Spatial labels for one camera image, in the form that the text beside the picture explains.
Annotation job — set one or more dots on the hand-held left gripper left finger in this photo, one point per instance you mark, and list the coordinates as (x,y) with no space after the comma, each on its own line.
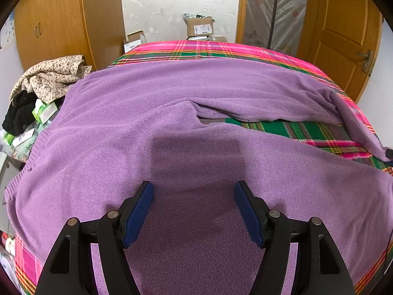
(138,215)

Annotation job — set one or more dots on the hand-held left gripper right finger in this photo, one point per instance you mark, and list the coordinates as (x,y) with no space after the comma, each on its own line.
(250,215)

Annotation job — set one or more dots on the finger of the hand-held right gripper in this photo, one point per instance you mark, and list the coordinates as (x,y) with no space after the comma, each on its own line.
(390,154)

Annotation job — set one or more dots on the purple sweater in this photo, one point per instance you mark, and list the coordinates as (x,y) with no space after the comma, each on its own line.
(184,98)

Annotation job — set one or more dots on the white rose print quilt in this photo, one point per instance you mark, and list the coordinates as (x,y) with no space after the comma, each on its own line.
(7,245)

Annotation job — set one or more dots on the cluttered white nightstand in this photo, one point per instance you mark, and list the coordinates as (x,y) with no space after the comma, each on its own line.
(12,156)

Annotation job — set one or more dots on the green tissue pack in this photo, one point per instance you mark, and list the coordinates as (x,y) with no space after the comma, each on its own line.
(43,112)

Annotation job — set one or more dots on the wooden door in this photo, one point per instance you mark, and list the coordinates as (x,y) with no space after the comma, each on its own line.
(337,21)

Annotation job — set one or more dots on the black garment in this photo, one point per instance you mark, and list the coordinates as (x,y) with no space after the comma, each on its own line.
(18,113)

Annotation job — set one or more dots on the beige floral garment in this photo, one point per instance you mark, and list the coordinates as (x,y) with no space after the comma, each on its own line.
(52,76)

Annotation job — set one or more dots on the pink plaid bed sheet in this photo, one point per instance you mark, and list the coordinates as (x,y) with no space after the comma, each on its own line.
(245,52)

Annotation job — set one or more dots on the grey plastic door curtain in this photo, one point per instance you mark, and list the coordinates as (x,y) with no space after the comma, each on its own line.
(276,15)

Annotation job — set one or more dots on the white parcel bags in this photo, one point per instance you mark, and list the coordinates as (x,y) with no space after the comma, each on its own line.
(208,38)

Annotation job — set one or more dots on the large brown cardboard box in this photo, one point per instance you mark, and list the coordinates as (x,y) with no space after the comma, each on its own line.
(199,27)

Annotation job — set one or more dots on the wooden wardrobe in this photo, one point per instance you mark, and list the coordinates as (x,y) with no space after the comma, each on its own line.
(61,21)

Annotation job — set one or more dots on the wooden door frame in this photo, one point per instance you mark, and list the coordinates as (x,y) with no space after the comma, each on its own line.
(241,9)

